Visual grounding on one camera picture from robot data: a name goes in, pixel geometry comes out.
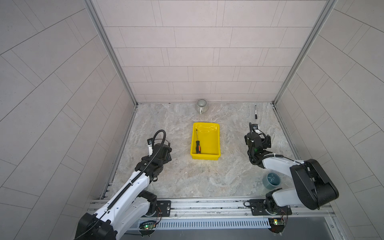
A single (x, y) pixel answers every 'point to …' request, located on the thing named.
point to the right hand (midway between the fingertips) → (257, 134)
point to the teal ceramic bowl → (271, 181)
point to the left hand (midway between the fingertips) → (163, 152)
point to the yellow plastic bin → (205, 141)
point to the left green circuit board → (147, 226)
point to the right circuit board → (276, 225)
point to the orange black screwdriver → (198, 146)
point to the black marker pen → (256, 116)
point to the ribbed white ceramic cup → (202, 106)
